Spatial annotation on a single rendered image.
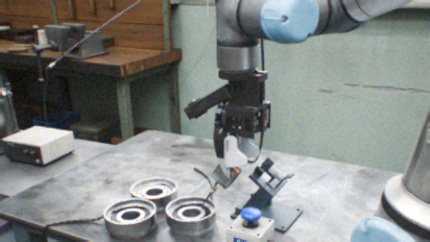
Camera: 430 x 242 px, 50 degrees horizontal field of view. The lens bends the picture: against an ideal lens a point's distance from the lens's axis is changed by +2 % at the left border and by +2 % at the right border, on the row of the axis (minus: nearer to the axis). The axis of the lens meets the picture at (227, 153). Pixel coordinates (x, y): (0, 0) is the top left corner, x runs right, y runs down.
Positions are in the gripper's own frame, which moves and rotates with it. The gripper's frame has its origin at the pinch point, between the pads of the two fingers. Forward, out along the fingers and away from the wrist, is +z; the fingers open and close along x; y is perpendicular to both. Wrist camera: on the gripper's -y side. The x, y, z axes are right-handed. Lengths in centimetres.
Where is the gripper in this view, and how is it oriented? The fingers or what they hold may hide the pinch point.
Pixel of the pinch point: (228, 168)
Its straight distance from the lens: 89.1
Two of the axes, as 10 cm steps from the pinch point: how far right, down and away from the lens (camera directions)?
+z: 0.1, 9.3, 3.8
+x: 5.0, -3.3, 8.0
